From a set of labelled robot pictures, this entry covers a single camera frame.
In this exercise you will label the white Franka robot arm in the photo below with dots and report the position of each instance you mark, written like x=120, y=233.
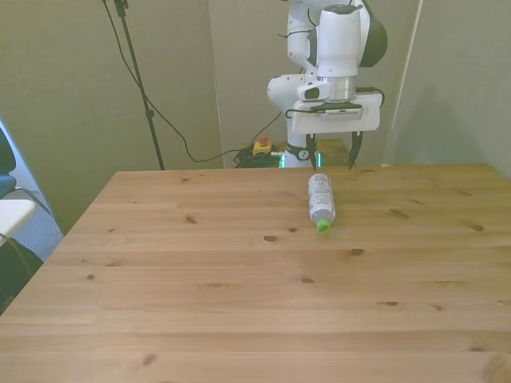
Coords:
x=339, y=40

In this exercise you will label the yellow emergency stop button box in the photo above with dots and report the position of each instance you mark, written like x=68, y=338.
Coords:
x=261, y=148

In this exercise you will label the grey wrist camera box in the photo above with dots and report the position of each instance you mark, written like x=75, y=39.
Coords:
x=343, y=115

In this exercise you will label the black tripod stand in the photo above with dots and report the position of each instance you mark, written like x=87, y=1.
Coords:
x=137, y=76

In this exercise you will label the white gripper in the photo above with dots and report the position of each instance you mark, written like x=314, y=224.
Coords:
x=335, y=125

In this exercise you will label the clear green-capped water bottle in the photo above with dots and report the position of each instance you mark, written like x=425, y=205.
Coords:
x=321, y=195

